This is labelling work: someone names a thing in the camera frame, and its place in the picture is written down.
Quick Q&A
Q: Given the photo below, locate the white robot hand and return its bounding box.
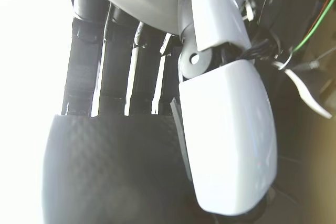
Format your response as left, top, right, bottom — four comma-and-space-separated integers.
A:
40, 0, 279, 224

